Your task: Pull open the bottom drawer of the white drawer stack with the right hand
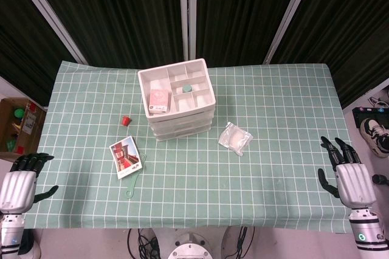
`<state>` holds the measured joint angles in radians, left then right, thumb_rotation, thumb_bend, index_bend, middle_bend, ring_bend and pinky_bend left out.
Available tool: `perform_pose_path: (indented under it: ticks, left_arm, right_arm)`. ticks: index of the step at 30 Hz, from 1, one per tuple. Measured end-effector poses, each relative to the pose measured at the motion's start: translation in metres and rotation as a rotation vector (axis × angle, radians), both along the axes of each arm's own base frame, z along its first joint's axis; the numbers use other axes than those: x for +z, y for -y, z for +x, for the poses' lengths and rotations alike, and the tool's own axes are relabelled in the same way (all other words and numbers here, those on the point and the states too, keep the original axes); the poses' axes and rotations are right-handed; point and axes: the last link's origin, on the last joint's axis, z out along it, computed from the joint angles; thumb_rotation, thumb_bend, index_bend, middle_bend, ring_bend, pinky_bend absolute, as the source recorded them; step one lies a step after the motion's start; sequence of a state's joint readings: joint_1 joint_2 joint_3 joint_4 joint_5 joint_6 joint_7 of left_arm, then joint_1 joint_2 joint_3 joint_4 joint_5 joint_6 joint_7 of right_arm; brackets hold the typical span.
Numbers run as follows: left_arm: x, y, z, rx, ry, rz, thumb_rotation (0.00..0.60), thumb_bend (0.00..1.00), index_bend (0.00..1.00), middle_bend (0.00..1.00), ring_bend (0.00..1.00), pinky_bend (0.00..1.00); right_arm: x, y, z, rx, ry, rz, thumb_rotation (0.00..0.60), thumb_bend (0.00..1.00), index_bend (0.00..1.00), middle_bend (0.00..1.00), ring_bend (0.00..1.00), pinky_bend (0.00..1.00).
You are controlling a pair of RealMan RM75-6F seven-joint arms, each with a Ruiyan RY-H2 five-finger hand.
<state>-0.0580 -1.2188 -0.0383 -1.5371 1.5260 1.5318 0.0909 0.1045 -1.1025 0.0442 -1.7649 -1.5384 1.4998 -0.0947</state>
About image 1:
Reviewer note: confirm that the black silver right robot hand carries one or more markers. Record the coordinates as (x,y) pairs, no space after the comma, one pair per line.
(355,184)

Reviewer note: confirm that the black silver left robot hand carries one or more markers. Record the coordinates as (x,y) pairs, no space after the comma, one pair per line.
(16,190)

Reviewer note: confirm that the clear plastic lowest drawer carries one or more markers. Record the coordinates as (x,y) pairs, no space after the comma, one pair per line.
(182,136)

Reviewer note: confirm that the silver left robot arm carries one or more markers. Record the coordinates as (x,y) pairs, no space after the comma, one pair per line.
(10,234)

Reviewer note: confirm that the grey round robot base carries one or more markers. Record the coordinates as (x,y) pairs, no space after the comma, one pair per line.
(190,247)

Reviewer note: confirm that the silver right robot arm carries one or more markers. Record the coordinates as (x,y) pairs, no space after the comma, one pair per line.
(366,230)

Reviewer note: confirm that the clear plastic middle drawer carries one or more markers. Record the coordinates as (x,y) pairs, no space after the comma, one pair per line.
(182,129)

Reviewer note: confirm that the white compartment trays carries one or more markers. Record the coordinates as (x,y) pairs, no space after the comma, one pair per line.
(158,81)

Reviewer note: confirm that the clear plastic highest drawer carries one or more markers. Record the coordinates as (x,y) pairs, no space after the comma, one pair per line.
(182,120)

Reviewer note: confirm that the black white sneaker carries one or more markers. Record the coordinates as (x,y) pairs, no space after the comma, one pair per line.
(375,136)

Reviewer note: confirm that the brown cardboard box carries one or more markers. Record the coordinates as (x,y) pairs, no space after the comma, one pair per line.
(9,125)

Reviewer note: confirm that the green round toy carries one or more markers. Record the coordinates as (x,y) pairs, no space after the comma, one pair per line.
(19,113)

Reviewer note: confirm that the red building postcard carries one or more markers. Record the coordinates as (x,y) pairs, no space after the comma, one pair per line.
(125,157)

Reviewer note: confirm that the clear bag with white pad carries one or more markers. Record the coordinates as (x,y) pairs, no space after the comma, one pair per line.
(234,139)

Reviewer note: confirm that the small red cup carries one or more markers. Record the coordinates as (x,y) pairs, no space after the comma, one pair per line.
(125,121)

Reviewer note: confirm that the dark curtain panel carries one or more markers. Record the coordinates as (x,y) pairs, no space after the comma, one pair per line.
(349,28)
(121,12)
(243,12)
(18,43)

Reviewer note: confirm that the green checked tablecloth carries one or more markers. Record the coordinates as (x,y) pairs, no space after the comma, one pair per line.
(194,180)

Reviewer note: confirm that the pink white card box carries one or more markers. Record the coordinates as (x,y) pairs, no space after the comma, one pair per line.
(158,99)

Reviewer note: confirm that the green round cap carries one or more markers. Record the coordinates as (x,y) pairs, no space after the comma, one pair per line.
(187,89)

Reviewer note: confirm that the white frame pole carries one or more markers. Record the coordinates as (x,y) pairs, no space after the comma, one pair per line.
(48,9)
(187,12)
(288,12)

